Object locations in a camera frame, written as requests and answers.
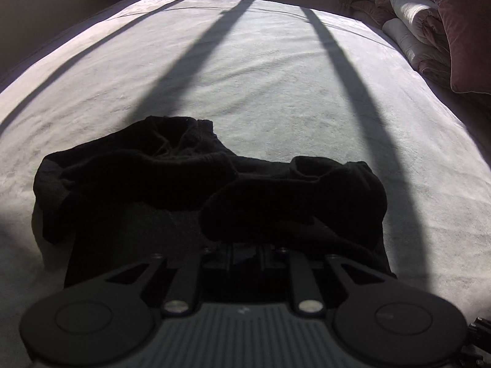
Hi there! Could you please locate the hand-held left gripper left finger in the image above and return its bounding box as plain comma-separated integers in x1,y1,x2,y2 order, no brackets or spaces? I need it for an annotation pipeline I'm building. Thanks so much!
104,245,231,317

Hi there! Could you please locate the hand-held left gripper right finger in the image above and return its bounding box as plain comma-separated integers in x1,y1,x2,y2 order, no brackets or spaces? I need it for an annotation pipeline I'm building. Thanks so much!
258,245,385,317

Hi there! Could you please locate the black garment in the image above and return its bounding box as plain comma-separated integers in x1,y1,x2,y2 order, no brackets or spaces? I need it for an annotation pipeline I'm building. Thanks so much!
34,116,397,289

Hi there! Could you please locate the bed with grey sheet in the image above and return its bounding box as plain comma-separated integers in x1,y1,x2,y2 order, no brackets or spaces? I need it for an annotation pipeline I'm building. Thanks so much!
0,0,491,368

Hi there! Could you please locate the small pink cushion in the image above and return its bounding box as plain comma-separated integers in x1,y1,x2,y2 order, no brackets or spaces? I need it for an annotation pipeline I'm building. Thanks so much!
351,0,396,27

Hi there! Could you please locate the folded white and pink duvet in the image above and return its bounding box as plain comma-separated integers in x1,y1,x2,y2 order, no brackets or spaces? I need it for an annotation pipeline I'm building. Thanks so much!
383,0,454,90

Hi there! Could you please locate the large pink velvet pillow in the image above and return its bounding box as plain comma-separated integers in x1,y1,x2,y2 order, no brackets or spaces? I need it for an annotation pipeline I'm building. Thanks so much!
416,0,491,95

